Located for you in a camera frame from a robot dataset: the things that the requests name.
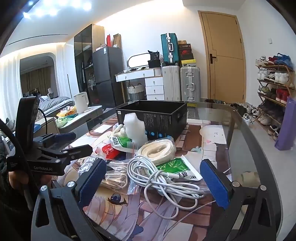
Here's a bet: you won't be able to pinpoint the pile of loose shoes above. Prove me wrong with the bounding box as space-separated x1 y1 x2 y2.
229 102 258 126

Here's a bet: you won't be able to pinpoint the printed table mat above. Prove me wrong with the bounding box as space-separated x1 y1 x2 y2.
60 116 234 241

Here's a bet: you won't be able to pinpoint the white plush toy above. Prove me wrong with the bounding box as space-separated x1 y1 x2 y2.
112 124 127 140

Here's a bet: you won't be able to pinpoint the woven basket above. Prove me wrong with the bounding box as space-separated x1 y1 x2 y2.
126 83 146 101

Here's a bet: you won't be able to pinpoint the black fridge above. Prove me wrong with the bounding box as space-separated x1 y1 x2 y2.
92 46 124 108

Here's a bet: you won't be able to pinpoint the white low cabinet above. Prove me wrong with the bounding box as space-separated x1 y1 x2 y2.
35 105 103 139

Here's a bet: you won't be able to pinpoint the green white medicine packet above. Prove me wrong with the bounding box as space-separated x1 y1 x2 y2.
109 136 134 153
155 155 204 186

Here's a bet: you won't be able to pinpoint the silver suitcase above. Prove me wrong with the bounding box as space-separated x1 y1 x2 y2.
180 65 201 102

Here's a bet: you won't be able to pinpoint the rows of racked shoes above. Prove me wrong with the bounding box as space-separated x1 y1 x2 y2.
255 53 296 141

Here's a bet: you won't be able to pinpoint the black shoe box red logo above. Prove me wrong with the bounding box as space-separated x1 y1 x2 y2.
179 44 192 55

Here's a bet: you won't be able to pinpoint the white vanity desk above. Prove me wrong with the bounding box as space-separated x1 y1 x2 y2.
115 68 165 101

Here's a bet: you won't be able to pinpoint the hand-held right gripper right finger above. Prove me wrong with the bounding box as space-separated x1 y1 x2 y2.
199 159 281 241

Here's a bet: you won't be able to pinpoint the white suitcase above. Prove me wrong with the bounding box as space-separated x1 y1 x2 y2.
161 65 181 102

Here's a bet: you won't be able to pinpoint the white electric kettle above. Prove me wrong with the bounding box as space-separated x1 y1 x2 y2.
73 91 88 113

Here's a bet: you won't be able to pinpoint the pile of snack packets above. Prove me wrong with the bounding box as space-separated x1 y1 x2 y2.
56 105 80 128

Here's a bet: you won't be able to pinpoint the cream webbing strap coil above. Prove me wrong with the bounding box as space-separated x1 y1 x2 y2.
137 138 176 164

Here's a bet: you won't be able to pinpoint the wooden shoe rack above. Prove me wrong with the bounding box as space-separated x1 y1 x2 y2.
255 65 296 139

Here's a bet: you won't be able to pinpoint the teal suitcase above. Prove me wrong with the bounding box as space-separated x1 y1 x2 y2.
161 33 180 65

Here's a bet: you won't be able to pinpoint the black gift bag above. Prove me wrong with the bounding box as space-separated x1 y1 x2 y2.
148 50 162 68

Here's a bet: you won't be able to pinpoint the beige slipper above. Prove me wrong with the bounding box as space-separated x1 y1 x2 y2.
238 171 262 187

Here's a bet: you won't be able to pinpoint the black cardboard box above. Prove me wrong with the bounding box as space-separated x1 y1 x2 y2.
116 100 188 141

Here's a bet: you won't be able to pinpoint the wooden door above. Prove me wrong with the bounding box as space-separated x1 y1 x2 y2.
198 10 247 103

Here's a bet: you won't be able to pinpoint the red white packet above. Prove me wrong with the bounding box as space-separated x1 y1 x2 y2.
102 142 123 160

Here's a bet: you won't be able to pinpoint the bed with grey bedding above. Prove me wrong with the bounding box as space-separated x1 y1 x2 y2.
38 95 73 116

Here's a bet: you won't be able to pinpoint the oval mirror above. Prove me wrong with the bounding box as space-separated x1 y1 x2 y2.
127 53 152 70

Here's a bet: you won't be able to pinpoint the bagged cream rope bundle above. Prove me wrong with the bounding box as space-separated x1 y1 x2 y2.
77 158 140 195

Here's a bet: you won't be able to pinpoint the person's left hand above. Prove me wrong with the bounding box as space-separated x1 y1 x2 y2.
8 171 27 192

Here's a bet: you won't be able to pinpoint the purple paper bag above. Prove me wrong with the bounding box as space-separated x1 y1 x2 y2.
275 96 296 151

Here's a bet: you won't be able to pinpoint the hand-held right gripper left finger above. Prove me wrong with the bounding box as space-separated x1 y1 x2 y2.
31 158 107 241

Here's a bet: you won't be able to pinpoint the clear zip bag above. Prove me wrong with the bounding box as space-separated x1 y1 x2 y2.
120 139 178 167

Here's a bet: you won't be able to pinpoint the white cable bundle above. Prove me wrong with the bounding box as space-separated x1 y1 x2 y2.
127 155 218 232

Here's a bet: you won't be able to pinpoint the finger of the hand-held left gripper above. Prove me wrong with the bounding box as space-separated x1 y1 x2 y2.
52 133 77 146
60 144 93 161

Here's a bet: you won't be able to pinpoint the black glass cabinet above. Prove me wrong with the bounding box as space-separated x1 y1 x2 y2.
74 24 104 105

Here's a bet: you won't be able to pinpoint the white sheer curtain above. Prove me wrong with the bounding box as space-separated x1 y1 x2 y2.
56 43 75 98

